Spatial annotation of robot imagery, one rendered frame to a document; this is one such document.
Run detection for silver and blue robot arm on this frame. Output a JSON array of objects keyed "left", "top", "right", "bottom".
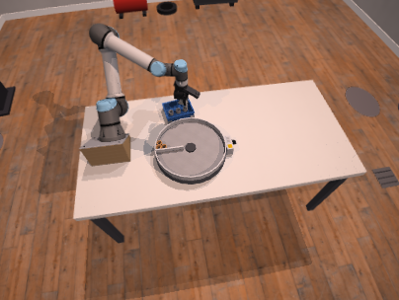
[{"left": 89, "top": 24, "right": 188, "bottom": 142}]

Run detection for blue crate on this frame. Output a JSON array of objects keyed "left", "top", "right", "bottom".
[{"left": 163, "top": 99, "right": 195, "bottom": 123}]

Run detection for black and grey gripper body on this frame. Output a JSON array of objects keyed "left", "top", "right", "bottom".
[{"left": 174, "top": 81, "right": 188, "bottom": 100}]

